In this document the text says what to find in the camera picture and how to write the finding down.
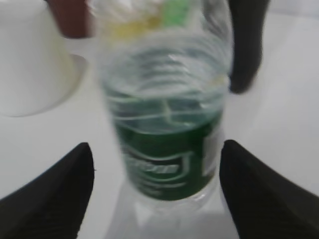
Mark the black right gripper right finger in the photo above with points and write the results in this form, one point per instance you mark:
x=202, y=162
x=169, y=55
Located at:
x=263, y=204

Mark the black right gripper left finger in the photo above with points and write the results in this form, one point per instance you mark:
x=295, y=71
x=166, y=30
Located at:
x=53, y=205

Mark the clear water bottle green label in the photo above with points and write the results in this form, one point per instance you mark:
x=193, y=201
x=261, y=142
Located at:
x=163, y=68

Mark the white ceramic mug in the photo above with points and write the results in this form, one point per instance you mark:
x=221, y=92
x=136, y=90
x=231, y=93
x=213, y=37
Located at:
x=36, y=70

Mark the dark red ceramic mug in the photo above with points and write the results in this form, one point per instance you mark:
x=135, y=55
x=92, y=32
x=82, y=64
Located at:
x=72, y=17

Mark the cola bottle red label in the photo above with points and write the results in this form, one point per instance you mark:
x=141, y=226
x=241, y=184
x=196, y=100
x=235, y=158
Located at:
x=248, y=18

